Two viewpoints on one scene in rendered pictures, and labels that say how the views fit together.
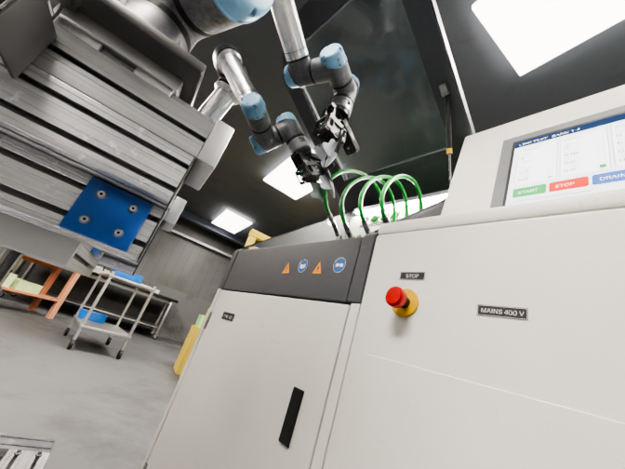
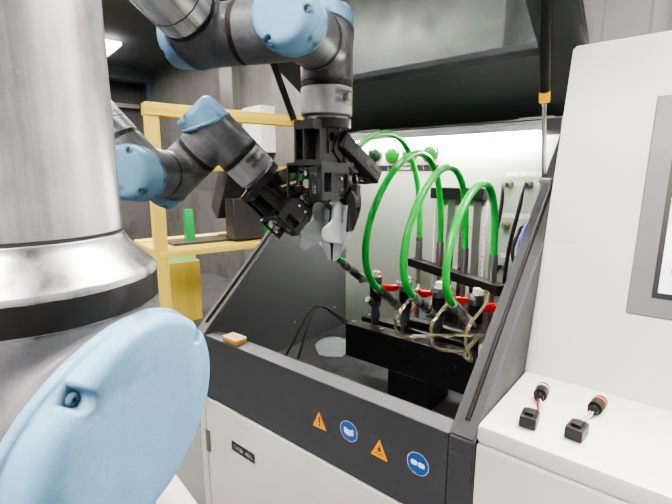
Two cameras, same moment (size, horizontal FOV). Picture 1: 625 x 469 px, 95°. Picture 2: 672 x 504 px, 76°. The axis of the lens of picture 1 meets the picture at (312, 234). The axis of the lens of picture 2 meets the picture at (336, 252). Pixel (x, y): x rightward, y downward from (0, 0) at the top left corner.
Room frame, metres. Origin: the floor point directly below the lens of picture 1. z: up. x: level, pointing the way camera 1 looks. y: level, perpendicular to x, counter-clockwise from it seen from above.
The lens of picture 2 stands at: (0.09, 0.18, 1.32)
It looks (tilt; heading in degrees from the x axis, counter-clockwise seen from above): 10 degrees down; 346
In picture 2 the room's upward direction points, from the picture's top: straight up
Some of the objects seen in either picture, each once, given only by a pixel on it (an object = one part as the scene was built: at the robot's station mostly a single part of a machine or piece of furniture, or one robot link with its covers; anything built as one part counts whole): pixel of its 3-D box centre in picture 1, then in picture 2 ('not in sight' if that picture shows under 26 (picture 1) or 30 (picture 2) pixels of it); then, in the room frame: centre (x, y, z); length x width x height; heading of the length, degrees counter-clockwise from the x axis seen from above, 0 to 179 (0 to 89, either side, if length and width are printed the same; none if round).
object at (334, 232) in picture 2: (327, 150); (333, 233); (0.72, 0.04, 1.24); 0.06 x 0.03 x 0.09; 127
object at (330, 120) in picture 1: (332, 126); (323, 161); (0.73, 0.05, 1.34); 0.09 x 0.08 x 0.12; 127
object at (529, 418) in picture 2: not in sight; (536, 403); (0.59, -0.24, 0.99); 0.12 x 0.02 x 0.02; 131
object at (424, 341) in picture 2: not in sight; (419, 365); (0.92, -0.21, 0.91); 0.34 x 0.10 x 0.15; 37
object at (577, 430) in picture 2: not in sight; (587, 416); (0.55, -0.29, 0.99); 0.12 x 0.02 x 0.02; 120
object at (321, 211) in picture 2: (321, 154); (318, 231); (0.75, 0.05, 1.24); 0.06 x 0.03 x 0.09; 127
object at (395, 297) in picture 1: (399, 299); not in sight; (0.49, -0.18, 0.80); 0.05 x 0.04 x 0.05; 37
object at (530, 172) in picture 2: not in sight; (523, 224); (0.98, -0.49, 1.20); 0.13 x 0.03 x 0.31; 37
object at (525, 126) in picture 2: (399, 203); (434, 133); (1.18, -0.35, 1.43); 0.54 x 0.03 x 0.02; 37
